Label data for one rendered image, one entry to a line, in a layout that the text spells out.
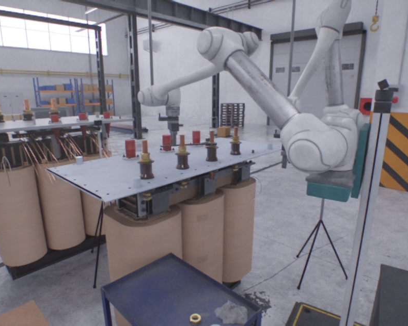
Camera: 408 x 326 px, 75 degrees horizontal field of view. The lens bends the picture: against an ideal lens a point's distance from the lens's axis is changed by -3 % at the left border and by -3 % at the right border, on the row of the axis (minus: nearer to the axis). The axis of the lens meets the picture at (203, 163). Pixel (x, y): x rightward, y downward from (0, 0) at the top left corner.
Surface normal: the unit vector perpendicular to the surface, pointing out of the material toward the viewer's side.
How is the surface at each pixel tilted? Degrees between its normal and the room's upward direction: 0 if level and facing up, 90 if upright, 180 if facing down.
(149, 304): 0
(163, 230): 90
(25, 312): 0
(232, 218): 90
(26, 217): 90
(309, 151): 97
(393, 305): 0
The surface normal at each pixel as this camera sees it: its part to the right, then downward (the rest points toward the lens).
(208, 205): 0.72, 0.17
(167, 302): 0.00, -0.97
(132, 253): -0.21, 0.24
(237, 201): 0.28, 0.23
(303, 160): -0.62, 0.25
